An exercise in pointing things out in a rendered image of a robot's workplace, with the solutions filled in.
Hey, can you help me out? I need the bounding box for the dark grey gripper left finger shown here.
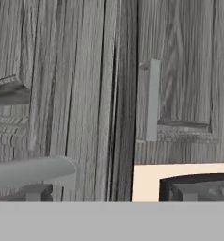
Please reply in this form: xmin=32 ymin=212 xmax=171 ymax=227
xmin=0 ymin=183 xmax=54 ymax=202

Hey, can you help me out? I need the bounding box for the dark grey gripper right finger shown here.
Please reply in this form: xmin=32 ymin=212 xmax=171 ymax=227
xmin=171 ymin=182 xmax=224 ymax=202

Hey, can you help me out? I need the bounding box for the grey wood cabinet door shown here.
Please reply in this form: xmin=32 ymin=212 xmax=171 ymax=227
xmin=0 ymin=0 xmax=138 ymax=202
xmin=134 ymin=0 xmax=224 ymax=166

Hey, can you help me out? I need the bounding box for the grey bar cabinet handle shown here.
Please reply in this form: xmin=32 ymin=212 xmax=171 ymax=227
xmin=0 ymin=155 xmax=78 ymax=193
xmin=139 ymin=58 xmax=162 ymax=143

